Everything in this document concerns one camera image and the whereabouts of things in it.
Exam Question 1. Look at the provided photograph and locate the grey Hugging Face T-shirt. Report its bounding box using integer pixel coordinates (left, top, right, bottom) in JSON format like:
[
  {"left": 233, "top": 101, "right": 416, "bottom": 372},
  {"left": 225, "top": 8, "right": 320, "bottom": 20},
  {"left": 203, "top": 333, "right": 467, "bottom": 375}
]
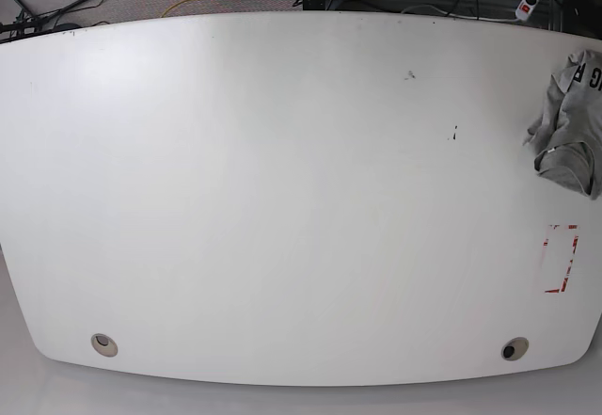
[{"left": 525, "top": 50, "right": 601, "bottom": 200}]

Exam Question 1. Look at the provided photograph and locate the red tape rectangle marking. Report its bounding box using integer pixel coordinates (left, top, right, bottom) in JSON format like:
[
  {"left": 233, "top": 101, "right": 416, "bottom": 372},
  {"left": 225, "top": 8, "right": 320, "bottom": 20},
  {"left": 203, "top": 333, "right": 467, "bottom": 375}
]
[{"left": 539, "top": 224, "right": 579, "bottom": 295}]

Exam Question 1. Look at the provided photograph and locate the black tripod stand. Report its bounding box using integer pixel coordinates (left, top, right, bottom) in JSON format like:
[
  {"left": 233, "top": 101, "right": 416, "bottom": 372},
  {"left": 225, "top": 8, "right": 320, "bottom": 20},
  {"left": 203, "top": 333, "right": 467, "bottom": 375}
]
[{"left": 0, "top": 0, "right": 137, "bottom": 42}]

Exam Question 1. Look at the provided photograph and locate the left table cable grommet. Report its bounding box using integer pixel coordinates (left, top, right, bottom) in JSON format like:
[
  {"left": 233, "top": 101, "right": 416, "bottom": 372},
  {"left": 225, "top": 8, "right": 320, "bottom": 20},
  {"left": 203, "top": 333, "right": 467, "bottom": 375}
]
[{"left": 90, "top": 333, "right": 119, "bottom": 358}]

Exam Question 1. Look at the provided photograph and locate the table cable grommet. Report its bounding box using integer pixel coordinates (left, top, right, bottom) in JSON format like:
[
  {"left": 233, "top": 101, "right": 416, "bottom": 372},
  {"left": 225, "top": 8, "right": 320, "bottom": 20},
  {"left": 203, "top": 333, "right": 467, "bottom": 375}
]
[
  {"left": 90, "top": 333, "right": 119, "bottom": 358},
  {"left": 501, "top": 337, "right": 530, "bottom": 361}
]

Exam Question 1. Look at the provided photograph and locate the right table cable grommet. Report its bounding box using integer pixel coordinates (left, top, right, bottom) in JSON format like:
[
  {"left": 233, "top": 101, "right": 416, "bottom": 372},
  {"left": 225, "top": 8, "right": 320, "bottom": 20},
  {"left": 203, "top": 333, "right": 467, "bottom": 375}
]
[{"left": 501, "top": 337, "right": 530, "bottom": 361}]

